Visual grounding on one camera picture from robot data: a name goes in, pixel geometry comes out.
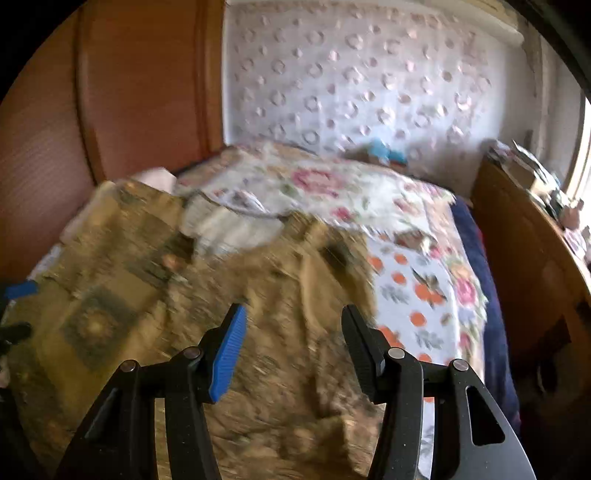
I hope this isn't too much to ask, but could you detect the beige pillow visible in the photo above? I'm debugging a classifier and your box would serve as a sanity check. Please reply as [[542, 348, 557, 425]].
[[59, 167, 177, 244]]

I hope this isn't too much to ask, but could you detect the dark blue blanket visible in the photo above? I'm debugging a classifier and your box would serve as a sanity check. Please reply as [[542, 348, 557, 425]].
[[451, 198, 521, 434]]

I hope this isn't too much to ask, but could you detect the orange-print white sheet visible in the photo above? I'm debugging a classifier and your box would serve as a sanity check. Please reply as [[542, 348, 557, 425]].
[[366, 197, 490, 480]]

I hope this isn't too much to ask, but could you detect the brown gold patterned garment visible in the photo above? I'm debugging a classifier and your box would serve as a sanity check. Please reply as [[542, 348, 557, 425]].
[[5, 181, 382, 479]]

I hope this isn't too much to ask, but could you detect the wooden headboard wardrobe panel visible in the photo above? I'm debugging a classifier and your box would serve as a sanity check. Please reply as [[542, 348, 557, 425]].
[[1, 1, 224, 283]]

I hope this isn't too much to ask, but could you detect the white circle-pattern curtain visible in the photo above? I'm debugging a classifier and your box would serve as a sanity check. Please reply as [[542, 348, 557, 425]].
[[223, 1, 491, 191]]

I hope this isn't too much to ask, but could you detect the floral quilt bedspread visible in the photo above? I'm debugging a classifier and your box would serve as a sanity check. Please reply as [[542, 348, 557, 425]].
[[176, 140, 456, 241]]

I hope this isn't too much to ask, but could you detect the wooden low cabinet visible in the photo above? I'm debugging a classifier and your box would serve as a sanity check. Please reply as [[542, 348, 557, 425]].
[[471, 159, 590, 408]]

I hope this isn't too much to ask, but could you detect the blue tissue pack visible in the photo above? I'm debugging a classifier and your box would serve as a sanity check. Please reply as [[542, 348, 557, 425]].
[[367, 139, 408, 168]]

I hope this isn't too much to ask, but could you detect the clutter on cabinet top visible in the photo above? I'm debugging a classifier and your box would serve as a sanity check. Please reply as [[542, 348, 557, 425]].
[[484, 140, 590, 266]]

